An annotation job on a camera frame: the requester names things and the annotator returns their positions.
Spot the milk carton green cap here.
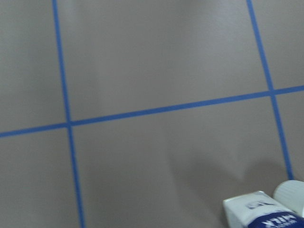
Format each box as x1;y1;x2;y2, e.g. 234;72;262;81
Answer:
223;191;304;228

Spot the white mug grey inside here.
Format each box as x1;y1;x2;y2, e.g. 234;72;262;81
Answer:
273;180;304;217

